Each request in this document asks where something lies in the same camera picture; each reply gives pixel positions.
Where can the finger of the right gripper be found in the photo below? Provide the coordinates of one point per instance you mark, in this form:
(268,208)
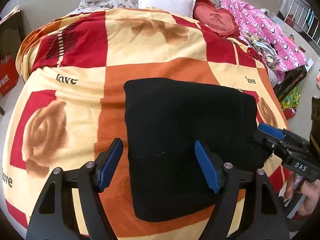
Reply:
(272,131)
(265,139)

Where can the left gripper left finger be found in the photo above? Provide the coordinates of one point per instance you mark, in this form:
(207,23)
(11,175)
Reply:
(106,164)

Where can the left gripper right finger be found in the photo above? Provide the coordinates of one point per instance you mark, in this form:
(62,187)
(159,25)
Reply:
(211,165)

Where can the black pants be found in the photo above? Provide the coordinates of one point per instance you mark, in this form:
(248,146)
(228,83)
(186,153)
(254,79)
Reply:
(164,119)

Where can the right hand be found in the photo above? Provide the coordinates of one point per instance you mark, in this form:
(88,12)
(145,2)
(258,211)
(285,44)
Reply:
(309,190)

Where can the orange red rose blanket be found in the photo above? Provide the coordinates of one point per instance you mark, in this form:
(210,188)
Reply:
(72,104)

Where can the colourful crumpled cloth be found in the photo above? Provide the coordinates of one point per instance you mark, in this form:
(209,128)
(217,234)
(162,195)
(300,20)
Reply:
(265,50)

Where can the pink patterned quilt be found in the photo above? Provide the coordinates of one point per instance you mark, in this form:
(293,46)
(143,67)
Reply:
(252,21)

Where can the red heart cushion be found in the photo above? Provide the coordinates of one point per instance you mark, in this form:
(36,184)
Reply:
(220,21)

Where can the metal rack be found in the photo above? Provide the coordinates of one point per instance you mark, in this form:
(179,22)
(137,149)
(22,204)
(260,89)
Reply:
(300,15)

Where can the red shopping bag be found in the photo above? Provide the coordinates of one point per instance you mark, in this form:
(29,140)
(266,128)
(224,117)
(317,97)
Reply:
(8,74)

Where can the white pillow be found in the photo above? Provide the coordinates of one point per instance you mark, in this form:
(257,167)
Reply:
(181,7)

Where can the dark wooden table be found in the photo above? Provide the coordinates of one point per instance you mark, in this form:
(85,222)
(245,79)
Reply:
(12,33)

